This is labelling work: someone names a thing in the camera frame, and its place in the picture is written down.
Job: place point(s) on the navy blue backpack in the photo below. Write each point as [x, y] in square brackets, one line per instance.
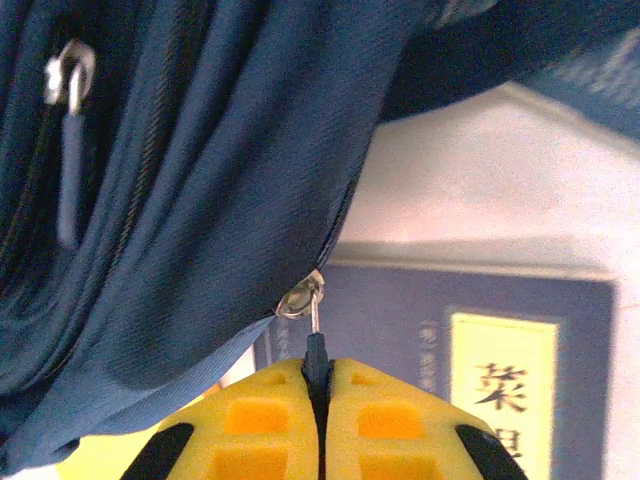
[200, 175]

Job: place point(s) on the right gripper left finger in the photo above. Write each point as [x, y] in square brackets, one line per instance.
[200, 410]

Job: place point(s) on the dark blue book cream label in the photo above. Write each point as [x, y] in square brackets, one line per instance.
[390, 310]

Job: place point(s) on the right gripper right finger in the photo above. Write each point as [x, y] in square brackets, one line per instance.
[450, 425]

